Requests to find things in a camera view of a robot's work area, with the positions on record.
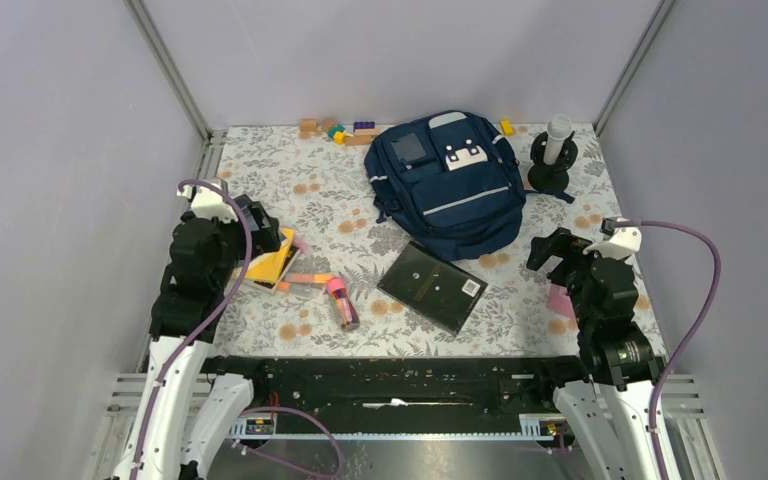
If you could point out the floral table cloth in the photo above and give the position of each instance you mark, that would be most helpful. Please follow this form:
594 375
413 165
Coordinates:
321 191

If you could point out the wooden cube block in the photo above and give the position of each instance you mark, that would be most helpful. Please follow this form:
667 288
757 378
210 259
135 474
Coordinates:
308 125

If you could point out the long wooden block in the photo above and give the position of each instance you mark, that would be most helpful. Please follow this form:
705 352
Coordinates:
358 140

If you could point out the pink topped pen tube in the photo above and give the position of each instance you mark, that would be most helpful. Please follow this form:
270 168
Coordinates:
347 316

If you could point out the teal toy block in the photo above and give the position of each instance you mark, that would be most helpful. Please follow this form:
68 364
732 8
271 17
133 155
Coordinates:
334 130

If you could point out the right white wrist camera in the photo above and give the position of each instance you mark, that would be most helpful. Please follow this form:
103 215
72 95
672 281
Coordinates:
621 239

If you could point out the pink pencil case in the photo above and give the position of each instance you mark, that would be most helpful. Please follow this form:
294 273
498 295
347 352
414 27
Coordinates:
559 302

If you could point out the yellow book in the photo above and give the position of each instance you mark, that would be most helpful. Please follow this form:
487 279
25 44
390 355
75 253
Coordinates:
268 270

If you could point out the navy blue student backpack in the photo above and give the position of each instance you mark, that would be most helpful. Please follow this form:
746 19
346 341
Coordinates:
451 181

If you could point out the black notebook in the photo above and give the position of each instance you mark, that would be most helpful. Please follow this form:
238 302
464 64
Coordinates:
438 290

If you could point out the purple toy block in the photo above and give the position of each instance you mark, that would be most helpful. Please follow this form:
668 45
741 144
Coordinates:
364 125

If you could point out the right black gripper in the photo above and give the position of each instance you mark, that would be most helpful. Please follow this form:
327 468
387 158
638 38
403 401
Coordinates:
562 243

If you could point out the yellow block at back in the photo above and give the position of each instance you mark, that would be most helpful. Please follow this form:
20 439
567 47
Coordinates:
507 127

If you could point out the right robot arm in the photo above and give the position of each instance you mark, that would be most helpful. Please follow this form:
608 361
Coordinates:
613 406

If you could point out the orange pink highlighter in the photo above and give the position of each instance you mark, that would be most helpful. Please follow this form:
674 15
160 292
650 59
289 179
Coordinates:
303 284

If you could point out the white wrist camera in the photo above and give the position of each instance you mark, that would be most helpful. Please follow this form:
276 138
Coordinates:
621 239
206 203

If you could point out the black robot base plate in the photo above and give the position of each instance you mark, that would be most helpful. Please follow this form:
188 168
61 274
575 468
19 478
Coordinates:
414 395

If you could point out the black microphone stand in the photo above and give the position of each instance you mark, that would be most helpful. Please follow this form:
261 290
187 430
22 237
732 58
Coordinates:
551 178

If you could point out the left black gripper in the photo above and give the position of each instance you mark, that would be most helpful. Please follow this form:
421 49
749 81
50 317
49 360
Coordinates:
265 238

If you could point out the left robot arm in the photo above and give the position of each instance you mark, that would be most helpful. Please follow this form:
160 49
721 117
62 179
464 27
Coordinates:
214 237

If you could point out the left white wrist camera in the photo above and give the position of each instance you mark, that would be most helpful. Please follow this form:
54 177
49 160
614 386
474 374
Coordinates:
206 203

